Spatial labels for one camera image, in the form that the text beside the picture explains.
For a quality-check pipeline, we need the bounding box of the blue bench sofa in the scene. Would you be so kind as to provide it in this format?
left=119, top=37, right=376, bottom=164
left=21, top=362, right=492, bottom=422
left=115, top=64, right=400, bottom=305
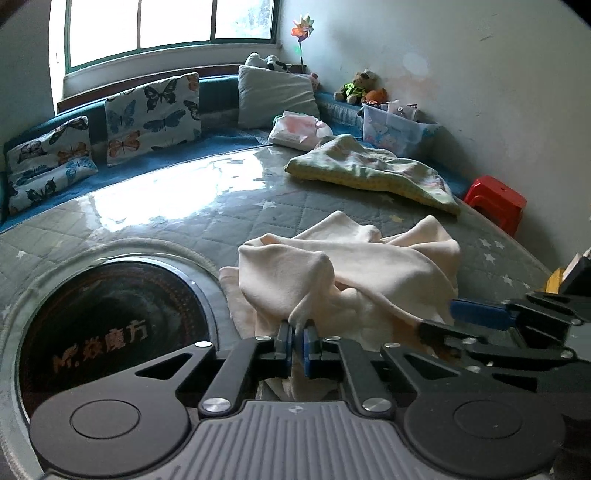
left=0, top=73, right=472, bottom=234

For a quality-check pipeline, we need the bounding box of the teddy bear in green vest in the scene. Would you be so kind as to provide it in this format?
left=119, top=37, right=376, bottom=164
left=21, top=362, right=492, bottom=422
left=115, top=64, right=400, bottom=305
left=334, top=70, right=378, bottom=105

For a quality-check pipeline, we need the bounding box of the yellow black cable holder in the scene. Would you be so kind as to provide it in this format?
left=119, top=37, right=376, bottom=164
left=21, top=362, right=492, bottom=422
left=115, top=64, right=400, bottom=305
left=544, top=268, right=565, bottom=294

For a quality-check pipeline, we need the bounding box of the colourful pinwheel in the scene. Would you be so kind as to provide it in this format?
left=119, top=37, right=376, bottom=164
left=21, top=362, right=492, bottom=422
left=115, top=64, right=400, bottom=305
left=290, top=15, right=314, bottom=70

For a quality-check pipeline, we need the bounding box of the black white plush toy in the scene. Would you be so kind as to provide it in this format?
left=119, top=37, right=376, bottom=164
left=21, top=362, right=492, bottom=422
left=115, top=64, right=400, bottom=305
left=245, top=52, right=291, bottom=73

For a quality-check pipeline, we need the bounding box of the grey quilted star table cover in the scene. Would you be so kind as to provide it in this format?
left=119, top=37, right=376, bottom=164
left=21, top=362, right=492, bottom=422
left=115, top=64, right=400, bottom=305
left=0, top=143, right=553, bottom=480

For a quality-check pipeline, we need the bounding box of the pink white folded cloth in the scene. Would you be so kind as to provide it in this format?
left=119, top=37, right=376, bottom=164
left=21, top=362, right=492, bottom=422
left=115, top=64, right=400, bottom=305
left=267, top=111, right=334, bottom=152

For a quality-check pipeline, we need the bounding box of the small butterfly cushion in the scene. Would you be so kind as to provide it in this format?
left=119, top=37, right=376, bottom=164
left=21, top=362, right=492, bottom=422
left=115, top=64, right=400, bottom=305
left=6, top=116, right=98, bottom=215

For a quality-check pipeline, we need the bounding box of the red plastic stool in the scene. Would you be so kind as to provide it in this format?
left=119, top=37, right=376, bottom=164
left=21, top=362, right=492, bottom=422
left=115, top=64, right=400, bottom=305
left=464, top=176, right=527, bottom=236

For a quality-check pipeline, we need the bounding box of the clear plastic storage box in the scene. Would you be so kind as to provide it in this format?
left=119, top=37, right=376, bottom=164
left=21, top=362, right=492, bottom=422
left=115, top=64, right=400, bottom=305
left=363, top=106, right=440, bottom=160

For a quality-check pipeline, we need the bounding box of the green floral folded blanket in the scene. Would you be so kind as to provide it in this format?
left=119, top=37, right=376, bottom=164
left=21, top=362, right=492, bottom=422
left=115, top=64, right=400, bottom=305
left=286, top=134, right=461, bottom=215

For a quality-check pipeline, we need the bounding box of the black round cooktop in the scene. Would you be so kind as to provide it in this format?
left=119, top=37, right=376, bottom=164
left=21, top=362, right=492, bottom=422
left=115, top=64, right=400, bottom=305
left=18, top=260, right=216, bottom=415

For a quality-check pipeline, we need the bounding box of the large butterfly cushion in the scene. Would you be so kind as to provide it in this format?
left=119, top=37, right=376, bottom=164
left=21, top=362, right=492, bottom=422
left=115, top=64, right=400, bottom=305
left=105, top=73, right=201, bottom=166

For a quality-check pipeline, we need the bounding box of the grey plain cushion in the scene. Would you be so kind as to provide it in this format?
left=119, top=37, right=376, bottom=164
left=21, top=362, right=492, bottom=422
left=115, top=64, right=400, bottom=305
left=238, top=65, right=320, bottom=129

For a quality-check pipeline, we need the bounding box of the orange plush toy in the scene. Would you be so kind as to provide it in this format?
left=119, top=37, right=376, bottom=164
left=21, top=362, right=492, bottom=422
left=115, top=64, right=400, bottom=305
left=363, top=88, right=388, bottom=108

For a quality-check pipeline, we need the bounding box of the cream fleece garment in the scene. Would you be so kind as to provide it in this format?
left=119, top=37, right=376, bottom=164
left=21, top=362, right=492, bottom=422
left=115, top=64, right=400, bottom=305
left=217, top=210, right=463, bottom=402

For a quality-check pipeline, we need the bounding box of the window with green frame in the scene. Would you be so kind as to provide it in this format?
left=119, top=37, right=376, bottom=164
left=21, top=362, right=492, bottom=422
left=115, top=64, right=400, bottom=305
left=64, top=0, right=279, bottom=73

